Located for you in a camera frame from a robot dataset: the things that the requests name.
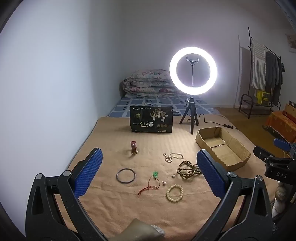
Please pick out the black clothes rack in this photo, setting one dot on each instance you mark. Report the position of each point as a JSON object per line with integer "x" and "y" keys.
{"x": 249, "y": 46}

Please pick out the black tripod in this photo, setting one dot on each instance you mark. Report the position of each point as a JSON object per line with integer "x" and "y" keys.
{"x": 191, "y": 115}

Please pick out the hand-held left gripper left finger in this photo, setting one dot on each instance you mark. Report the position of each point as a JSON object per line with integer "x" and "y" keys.
{"x": 89, "y": 171}

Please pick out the white fringed scarf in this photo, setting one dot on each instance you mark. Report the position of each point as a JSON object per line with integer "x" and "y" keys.
{"x": 258, "y": 62}

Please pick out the black printed snack bag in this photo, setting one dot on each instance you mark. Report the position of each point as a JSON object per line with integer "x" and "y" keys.
{"x": 150, "y": 120}

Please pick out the wall poster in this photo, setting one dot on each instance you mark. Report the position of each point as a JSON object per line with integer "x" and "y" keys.
{"x": 291, "y": 42}

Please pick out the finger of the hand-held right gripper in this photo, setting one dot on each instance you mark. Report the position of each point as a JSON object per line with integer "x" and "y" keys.
{"x": 281, "y": 143}
{"x": 262, "y": 153}

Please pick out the yellow box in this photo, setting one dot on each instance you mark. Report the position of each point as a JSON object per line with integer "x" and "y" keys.
{"x": 263, "y": 97}

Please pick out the small brown carton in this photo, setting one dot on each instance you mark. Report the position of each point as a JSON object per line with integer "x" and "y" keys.
{"x": 291, "y": 110}

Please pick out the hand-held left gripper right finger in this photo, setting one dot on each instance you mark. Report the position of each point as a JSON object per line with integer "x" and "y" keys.
{"x": 210, "y": 173}

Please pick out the dark hanging clothes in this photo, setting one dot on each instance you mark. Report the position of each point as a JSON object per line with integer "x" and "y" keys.
{"x": 274, "y": 76}

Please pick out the blue patterned bed sheet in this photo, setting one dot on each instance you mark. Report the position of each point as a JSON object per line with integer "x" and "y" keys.
{"x": 138, "y": 102}

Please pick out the phone holder on gooseneck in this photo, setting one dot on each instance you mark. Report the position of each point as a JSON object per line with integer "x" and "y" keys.
{"x": 192, "y": 59}

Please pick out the cardboard box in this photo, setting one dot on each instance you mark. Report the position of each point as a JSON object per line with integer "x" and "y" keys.
{"x": 240, "y": 153}

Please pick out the folded floral quilt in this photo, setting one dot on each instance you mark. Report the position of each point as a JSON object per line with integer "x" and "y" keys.
{"x": 148, "y": 82}

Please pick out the dark bangle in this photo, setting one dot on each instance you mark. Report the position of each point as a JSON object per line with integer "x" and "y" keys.
{"x": 118, "y": 179}

